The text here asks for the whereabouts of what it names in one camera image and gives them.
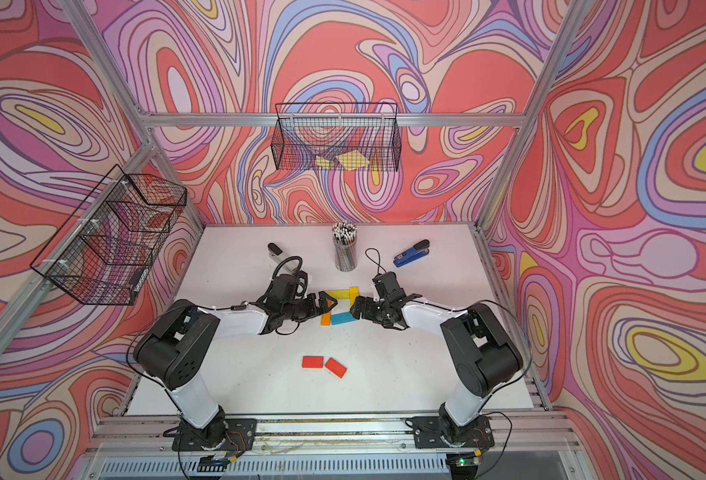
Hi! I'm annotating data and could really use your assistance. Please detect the orange block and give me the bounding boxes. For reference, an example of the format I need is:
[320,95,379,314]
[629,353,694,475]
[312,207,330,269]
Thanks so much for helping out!
[320,310,332,326]

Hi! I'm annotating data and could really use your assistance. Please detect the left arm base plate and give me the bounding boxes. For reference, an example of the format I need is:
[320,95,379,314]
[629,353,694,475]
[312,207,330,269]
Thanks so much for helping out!
[172,418,257,453]

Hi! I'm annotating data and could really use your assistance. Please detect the clear cup of pencils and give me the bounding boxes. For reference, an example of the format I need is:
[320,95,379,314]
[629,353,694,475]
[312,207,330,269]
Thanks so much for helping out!
[332,222,357,272]

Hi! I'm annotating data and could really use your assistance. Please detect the black wire basket back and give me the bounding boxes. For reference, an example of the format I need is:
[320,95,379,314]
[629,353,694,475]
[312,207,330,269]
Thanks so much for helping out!
[270,101,402,172]

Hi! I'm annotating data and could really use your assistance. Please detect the teal block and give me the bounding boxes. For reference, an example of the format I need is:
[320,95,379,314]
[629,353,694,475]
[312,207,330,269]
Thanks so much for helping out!
[331,312,356,326]

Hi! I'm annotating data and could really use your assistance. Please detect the yellow block horizontal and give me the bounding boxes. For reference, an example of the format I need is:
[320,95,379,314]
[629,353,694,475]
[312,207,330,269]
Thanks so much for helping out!
[326,289,350,300]

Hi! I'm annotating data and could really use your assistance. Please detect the yellow sticky notes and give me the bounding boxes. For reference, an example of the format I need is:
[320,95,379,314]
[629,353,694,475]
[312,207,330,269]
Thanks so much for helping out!
[314,150,370,171]

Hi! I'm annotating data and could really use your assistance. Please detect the black wire basket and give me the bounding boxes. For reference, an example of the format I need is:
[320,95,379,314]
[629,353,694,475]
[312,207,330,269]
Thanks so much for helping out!
[270,101,402,172]
[30,166,187,306]

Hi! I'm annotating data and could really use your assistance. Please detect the grey stapler black handle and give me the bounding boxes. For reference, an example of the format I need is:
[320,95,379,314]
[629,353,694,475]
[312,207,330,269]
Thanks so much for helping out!
[267,242,288,264]

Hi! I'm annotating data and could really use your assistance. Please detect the yellow block vertical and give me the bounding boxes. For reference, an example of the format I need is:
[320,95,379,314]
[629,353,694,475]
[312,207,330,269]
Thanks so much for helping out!
[348,287,359,304]

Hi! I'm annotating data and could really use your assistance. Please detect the aluminium rail front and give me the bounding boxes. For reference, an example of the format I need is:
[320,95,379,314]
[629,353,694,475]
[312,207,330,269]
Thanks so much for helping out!
[87,410,582,455]

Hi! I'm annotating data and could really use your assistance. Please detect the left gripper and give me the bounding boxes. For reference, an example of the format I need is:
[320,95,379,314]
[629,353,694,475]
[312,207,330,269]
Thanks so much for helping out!
[281,291,339,323]

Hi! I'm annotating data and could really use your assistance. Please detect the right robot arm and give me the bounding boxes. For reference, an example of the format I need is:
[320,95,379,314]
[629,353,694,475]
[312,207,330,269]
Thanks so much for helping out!
[350,248,531,451]

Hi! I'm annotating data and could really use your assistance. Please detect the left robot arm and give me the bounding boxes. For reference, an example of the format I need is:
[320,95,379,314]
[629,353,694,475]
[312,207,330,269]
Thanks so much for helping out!
[132,256,337,454]

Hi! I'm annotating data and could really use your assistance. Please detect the black wire basket left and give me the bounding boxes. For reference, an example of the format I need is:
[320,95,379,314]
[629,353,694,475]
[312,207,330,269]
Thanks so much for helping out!
[30,166,187,306]

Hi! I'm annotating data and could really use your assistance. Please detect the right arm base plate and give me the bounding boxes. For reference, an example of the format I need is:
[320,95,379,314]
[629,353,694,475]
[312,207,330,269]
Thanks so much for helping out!
[404,415,495,452]

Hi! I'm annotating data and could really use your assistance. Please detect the red block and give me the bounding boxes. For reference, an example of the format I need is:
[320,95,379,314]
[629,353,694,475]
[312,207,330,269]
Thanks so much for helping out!
[301,356,324,369]
[324,358,347,379]

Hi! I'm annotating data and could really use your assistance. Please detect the blue stapler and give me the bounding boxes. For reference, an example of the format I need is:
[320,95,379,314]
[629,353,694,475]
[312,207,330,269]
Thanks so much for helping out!
[393,239,430,268]

